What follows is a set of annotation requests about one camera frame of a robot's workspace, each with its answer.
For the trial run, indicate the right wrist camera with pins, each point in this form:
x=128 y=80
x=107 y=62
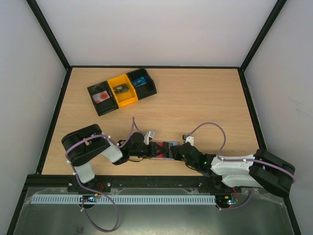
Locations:
x=188 y=139

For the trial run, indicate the black bin right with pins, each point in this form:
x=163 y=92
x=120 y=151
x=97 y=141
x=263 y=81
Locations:
x=145 y=90

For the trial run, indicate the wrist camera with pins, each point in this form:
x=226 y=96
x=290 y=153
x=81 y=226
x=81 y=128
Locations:
x=149 y=136
x=188 y=139

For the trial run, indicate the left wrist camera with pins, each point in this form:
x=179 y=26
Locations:
x=149 y=136

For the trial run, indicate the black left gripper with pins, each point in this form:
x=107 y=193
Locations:
x=153 y=146

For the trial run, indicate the black bin left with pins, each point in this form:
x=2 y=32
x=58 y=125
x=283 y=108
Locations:
x=106 y=106

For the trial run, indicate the black bin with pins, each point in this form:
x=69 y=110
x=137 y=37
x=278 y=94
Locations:
x=145 y=90
x=106 y=106

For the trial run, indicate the blue card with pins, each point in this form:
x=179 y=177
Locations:
x=139 y=81

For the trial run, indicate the dark brown card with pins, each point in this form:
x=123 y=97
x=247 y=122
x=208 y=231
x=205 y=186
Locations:
x=122 y=88

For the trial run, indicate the red white credit card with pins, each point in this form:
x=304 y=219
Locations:
x=100 y=97

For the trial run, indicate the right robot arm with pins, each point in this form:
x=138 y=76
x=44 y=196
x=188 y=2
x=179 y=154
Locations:
x=260 y=170

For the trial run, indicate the yellow bin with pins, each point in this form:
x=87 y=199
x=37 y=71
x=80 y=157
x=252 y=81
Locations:
x=123 y=99

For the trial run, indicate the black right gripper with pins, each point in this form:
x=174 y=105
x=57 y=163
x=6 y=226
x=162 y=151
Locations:
x=174 y=152

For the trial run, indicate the slotted cable duct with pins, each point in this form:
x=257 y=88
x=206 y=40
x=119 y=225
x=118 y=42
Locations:
x=124 y=199

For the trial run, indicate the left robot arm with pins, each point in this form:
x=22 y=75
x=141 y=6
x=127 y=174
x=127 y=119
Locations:
x=85 y=144

